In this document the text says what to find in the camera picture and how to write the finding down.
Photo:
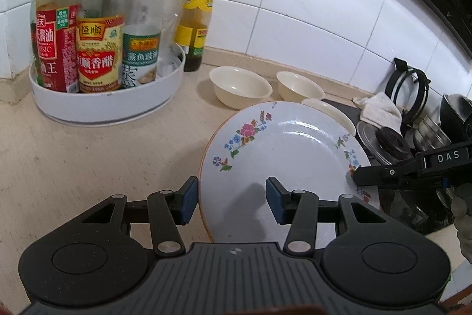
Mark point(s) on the cream bowl front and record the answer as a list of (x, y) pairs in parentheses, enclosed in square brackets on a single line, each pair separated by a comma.
[(332, 112)]

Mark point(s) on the red label soy sauce bottle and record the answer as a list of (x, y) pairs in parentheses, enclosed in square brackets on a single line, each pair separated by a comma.
[(56, 44)]

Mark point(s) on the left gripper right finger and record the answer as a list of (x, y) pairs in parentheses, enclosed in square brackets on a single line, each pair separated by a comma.
[(297, 209)]

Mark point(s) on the cream bowl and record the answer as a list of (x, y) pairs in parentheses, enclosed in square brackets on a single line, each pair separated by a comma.
[(238, 88), (294, 87), (332, 112)]

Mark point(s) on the black gas stove top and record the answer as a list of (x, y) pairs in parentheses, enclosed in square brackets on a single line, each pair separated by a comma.
[(411, 190)]

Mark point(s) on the clear plastic bag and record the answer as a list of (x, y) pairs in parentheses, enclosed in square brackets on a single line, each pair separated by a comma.
[(171, 17)]

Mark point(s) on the green label fish soy bottle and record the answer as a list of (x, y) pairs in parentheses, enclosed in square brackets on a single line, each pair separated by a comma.
[(141, 39)]

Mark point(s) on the stove burner with cap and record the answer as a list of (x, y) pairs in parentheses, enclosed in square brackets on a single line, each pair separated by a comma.
[(384, 144)]

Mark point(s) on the gloved right hand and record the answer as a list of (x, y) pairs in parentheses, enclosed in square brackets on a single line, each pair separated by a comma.
[(462, 222)]

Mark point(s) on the white cloth on stove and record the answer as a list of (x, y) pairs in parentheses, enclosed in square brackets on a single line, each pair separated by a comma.
[(379, 111)]

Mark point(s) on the yellow label vinegar bottle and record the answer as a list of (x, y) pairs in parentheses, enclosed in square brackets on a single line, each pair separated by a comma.
[(100, 45)]

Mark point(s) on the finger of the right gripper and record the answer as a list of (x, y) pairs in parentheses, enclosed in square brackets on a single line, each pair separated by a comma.
[(401, 176)]

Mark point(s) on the large floral plate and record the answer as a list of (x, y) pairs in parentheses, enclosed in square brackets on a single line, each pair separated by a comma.
[(302, 147)]

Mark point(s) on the green yellow sauce bottle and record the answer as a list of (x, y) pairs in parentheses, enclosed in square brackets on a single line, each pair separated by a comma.
[(191, 32)]

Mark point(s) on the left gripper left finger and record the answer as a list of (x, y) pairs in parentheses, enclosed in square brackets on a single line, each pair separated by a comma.
[(167, 210)]

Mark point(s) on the cream bowl back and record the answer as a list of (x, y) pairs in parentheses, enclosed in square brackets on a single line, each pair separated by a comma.
[(294, 87)]

